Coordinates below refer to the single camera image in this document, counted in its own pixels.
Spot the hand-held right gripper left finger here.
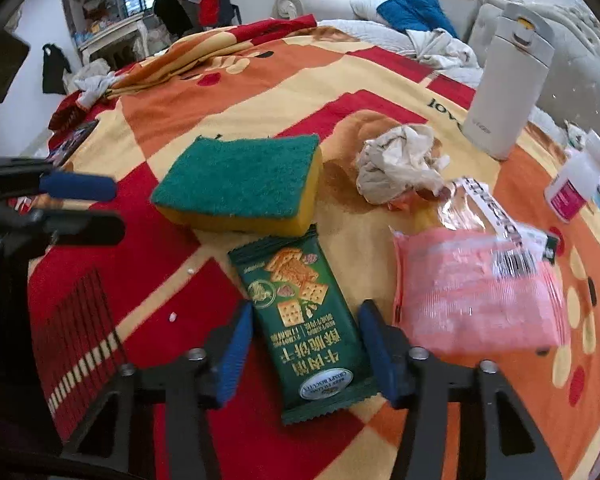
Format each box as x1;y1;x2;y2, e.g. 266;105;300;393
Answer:
62;302;254;480

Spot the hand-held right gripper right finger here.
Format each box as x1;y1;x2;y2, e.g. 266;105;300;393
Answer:
357;300;563;480

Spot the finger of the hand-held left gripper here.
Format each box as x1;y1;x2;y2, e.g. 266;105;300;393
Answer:
0;159;118;201
0;208;127;256

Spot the green cracker packet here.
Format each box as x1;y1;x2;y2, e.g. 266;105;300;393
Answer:
228;225;379;426

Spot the pink plastic packet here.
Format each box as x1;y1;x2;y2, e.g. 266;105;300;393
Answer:
390;176;571;356

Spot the red orange printed blanket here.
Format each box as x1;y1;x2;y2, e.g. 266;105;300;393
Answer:
27;15;600;480

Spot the crumpled white cloth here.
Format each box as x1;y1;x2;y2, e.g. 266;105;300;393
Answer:
72;57;118;108

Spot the white desk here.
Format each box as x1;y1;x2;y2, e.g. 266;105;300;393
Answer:
77;12;148;66

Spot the green and yellow sponge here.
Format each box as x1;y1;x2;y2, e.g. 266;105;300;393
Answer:
150;132;325;237

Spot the crumpled beige paper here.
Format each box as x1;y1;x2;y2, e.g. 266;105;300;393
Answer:
355;125;451;206

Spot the hanging black jacket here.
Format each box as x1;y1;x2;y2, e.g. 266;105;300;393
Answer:
152;0;193;36

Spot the hanging red garment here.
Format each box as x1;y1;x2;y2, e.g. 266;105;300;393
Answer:
197;0;226;28

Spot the small white pink-label bottle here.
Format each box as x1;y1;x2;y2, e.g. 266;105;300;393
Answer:
544;130;600;223

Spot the beige upholstered sofa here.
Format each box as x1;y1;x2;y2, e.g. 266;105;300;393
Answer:
272;0;381;26

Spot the white thermos bottle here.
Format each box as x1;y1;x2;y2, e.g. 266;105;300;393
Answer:
461;1;555;161

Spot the crumpled beige cloth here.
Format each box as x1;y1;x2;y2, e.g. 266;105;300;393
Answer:
407;27;481;71

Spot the white pillow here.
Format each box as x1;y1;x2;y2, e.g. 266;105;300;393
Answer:
350;0;406;23

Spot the beige tufted headboard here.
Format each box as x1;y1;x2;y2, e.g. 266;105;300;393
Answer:
387;0;600;126

